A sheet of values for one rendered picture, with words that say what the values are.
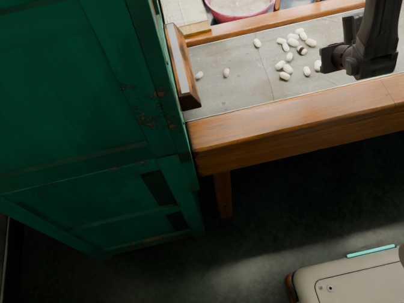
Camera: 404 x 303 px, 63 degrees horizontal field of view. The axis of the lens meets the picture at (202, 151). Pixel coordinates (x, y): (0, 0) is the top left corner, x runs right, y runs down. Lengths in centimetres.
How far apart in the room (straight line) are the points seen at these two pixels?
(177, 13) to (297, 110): 57
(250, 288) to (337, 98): 91
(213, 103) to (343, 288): 79
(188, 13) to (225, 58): 22
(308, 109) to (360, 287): 68
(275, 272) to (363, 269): 40
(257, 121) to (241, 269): 82
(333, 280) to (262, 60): 81
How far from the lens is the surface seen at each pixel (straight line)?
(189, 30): 119
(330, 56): 91
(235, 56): 114
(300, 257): 161
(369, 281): 136
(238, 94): 104
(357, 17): 80
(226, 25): 121
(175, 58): 99
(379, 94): 107
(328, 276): 133
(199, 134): 93
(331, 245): 165
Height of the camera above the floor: 156
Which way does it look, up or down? 61 degrees down
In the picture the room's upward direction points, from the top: 12 degrees counter-clockwise
